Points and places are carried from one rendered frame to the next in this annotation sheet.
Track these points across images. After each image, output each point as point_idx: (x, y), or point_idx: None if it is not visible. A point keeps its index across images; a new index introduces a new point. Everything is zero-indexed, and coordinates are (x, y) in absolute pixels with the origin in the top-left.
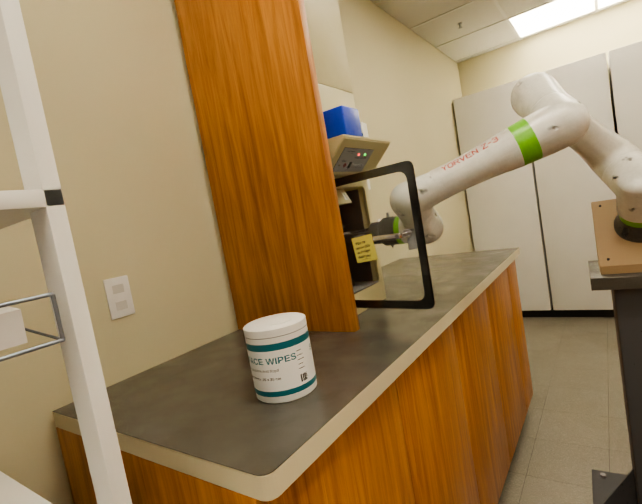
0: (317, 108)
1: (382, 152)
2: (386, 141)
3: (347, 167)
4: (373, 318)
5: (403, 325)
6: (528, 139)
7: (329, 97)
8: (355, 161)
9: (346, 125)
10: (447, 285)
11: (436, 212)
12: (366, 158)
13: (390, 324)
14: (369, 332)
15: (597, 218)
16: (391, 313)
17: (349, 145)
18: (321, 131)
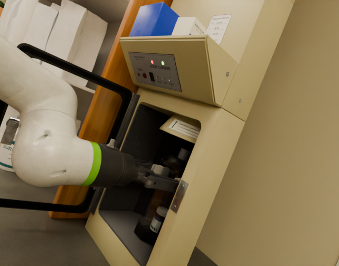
0: (123, 18)
1: (200, 60)
2: (192, 37)
3: (151, 79)
4: (64, 238)
5: (5, 226)
6: None
7: (206, 0)
8: (156, 72)
9: (133, 27)
10: None
11: (22, 127)
12: (171, 69)
13: (25, 227)
14: (31, 212)
15: None
16: (56, 252)
17: (131, 49)
18: (115, 38)
